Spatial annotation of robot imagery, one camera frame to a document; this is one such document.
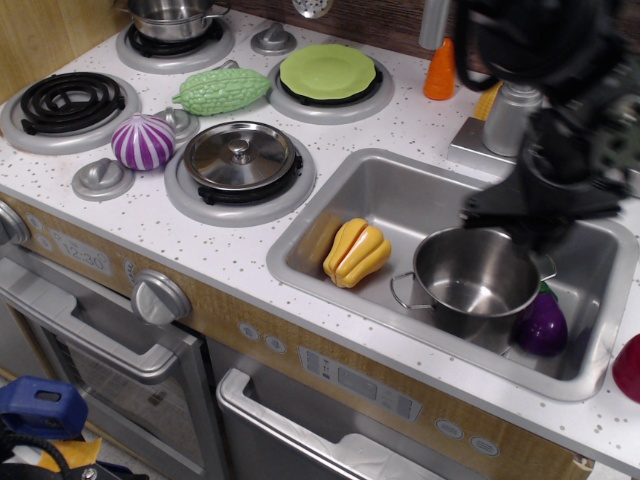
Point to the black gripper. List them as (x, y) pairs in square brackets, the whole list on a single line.
[(563, 173)]

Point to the steel pot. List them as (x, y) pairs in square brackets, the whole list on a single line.
[(172, 21), (473, 284)]

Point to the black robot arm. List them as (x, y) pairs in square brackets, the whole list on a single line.
[(569, 51)]

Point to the steel sink basin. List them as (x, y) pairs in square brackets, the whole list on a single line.
[(408, 200)]

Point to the steel pot lid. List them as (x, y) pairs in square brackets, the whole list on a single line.
[(239, 156)]

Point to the purple toy eggplant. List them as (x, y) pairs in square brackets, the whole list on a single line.
[(542, 329)]

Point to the silver toy faucet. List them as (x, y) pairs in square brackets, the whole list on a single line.
[(492, 145)]

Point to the yellow toy corn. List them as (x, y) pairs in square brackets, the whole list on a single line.
[(486, 101)]

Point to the red toy cup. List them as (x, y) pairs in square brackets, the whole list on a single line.
[(625, 369)]

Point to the yellow toy squash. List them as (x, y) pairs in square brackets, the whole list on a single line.
[(358, 250)]

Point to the orange toy carrot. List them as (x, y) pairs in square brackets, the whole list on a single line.
[(440, 79)]

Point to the green toy plate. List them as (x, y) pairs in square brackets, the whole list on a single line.
[(327, 72)]

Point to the slotted steel spoon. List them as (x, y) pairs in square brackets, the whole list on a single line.
[(312, 9)]

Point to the silver stove knob back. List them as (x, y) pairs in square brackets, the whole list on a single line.
[(273, 41)]

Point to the silver stove knob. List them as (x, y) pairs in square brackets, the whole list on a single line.
[(102, 180), (273, 41), (184, 124)]

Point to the green toy bitter gourd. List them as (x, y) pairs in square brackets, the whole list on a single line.
[(221, 91)]

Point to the silver stove knob middle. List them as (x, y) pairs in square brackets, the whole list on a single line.
[(184, 124)]

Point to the silver oven dial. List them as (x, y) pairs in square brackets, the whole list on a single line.
[(158, 300)]

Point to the purple striped toy onion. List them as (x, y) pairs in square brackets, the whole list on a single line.
[(143, 142)]

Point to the silver stove knob front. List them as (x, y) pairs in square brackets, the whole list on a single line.
[(102, 180)]

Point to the black coil burner left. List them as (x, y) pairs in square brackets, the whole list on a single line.
[(70, 102)]

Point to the silver oven dial left edge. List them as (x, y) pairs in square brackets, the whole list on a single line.
[(13, 228)]

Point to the blue clamp tool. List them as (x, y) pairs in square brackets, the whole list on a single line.
[(44, 408)]

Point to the dishwasher door with handle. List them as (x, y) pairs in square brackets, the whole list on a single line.
[(279, 429)]

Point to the oven door with handle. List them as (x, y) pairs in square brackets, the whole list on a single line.
[(146, 386)]

